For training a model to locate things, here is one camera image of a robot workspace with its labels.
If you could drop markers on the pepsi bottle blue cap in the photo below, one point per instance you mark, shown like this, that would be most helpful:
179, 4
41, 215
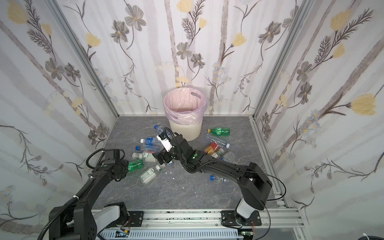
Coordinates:
214, 178

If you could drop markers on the clear bottle green white label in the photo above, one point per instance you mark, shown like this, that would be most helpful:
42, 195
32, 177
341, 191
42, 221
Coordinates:
218, 153

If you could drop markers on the square clear bottle white cap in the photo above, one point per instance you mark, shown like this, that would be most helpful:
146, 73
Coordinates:
147, 157

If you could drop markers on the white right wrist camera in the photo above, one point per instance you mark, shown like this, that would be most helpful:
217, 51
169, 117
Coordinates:
163, 138

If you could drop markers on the clear bottle blue cap left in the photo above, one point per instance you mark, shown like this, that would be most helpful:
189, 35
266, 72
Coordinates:
147, 148

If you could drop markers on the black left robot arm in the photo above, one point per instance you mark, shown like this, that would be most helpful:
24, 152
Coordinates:
75, 220

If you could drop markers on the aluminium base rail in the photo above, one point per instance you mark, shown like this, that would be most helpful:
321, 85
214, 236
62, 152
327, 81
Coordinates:
271, 224

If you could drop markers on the green bottle yellow cap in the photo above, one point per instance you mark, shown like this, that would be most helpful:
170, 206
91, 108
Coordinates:
219, 131
135, 165

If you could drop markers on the white slotted cable duct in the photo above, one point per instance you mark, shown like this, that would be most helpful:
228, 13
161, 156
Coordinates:
177, 234

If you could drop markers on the clear crushed bottle white cap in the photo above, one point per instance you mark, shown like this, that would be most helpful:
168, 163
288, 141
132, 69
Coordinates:
220, 142

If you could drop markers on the cream plastic waste bin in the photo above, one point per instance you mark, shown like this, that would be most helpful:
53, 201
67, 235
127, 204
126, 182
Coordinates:
189, 132

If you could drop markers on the blue cap bottle near bin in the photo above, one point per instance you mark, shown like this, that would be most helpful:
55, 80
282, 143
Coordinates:
159, 129

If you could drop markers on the square clear bottle green label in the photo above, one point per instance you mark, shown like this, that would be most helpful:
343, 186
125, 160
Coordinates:
150, 172

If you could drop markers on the red yellow label tea bottle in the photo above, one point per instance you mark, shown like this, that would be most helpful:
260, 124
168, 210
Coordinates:
212, 148

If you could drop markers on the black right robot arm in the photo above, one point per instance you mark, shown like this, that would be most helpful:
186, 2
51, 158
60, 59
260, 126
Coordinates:
255, 185

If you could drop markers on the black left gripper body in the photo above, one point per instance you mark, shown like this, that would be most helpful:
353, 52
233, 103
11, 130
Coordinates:
124, 167

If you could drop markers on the pink bin liner bag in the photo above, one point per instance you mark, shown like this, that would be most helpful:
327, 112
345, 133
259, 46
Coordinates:
185, 106

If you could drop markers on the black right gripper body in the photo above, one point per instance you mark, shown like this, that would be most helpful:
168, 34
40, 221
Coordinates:
163, 155

